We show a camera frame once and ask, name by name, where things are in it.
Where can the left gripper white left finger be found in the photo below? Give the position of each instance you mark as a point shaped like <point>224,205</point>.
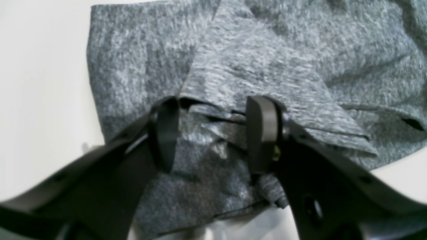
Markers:
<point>95,197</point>

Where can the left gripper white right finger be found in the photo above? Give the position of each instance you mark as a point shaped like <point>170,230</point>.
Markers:
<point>331,197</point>

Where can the grey long-sleeve T-shirt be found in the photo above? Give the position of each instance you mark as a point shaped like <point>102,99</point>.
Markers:
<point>351,72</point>

